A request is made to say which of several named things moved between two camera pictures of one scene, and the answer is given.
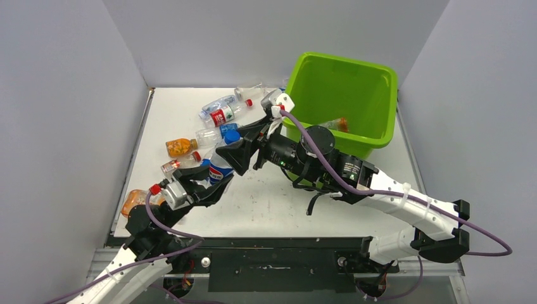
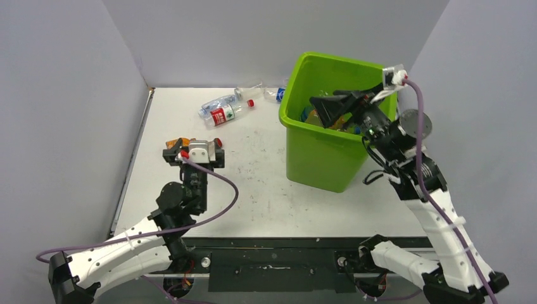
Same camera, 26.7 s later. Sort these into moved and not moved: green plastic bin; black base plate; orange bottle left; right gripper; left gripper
Moved: right gripper; left gripper
Not moved: orange bottle left; black base plate; green plastic bin
